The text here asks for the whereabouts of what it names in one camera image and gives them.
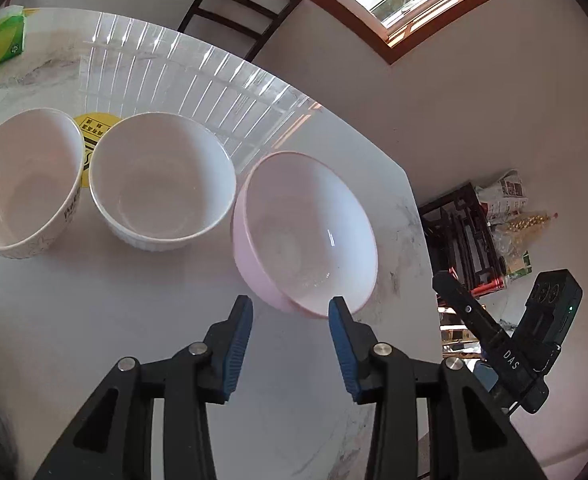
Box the plastic bags of goods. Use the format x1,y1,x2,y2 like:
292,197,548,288
474,169,558,281

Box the yellow round sticker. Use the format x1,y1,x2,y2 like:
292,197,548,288
74,112,120,188

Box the dark wooden chair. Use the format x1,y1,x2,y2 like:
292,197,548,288
178,0,301,62

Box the white ribbed bowl pink base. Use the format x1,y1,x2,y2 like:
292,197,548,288
0,108,86,259

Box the dark wooden shelf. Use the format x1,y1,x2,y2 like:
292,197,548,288
419,183,505,298

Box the green tissue pack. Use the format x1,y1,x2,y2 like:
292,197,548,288
0,6,26,64

